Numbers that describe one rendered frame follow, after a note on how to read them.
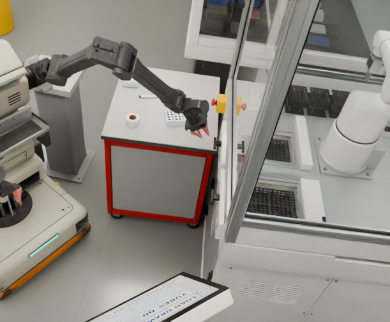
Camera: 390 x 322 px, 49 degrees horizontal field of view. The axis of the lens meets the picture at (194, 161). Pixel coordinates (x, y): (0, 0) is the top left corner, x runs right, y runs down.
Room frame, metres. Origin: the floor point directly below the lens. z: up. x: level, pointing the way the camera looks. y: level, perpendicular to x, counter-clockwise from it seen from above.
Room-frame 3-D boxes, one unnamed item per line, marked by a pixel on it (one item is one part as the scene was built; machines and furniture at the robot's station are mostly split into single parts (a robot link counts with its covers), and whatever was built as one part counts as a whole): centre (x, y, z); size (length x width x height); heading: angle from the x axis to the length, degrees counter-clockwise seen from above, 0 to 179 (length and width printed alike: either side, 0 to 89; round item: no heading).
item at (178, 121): (1.69, 0.13, 0.78); 0.12 x 0.08 x 0.04; 108
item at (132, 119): (1.61, 0.35, 0.78); 0.07 x 0.07 x 0.04
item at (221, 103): (1.75, -0.08, 0.88); 0.07 x 0.05 x 0.07; 3
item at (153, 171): (1.82, 0.21, 0.38); 0.62 x 0.58 x 0.76; 3
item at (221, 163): (1.42, -0.12, 0.87); 0.29 x 0.02 x 0.11; 3
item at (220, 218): (1.11, -0.13, 0.87); 0.29 x 0.02 x 0.11; 3
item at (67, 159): (1.92, 0.86, 0.38); 0.30 x 0.30 x 0.76; 88
